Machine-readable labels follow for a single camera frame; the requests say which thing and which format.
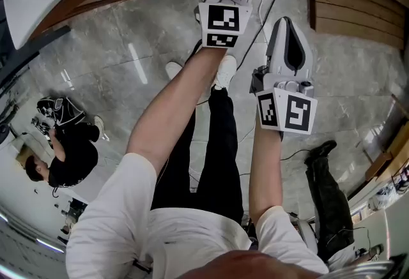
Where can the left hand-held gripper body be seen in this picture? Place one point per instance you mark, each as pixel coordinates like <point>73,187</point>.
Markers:
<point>223,19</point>

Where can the person's left forearm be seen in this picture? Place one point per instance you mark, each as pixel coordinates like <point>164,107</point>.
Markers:
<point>175,105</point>

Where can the black white patterned bag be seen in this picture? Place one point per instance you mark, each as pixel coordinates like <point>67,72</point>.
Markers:
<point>64,108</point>

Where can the cluttered display rack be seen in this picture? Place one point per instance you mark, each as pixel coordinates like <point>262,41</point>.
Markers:
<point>390,191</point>

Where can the wooden side table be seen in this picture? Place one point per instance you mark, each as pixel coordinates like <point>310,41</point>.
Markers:
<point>396,150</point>

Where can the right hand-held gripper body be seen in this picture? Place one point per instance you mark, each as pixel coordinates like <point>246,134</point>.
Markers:
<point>297,111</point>

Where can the white top dark frame table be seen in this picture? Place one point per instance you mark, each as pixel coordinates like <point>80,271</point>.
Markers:
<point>32,48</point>

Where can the person's black trousers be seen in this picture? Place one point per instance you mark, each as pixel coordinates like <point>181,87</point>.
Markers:
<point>217,159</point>

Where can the person's white t-shirt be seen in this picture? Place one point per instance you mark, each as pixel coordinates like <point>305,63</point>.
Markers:
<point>108,214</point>

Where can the wooden slat panel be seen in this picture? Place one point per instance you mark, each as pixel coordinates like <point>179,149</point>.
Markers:
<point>358,6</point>

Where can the person's right forearm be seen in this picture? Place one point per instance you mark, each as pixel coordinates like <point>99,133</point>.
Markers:
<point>265,175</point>

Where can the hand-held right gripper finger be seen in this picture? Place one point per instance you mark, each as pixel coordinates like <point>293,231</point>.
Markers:
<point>276,57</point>
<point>308,67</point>

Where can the person's own face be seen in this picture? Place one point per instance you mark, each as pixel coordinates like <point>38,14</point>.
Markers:
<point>249,266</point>

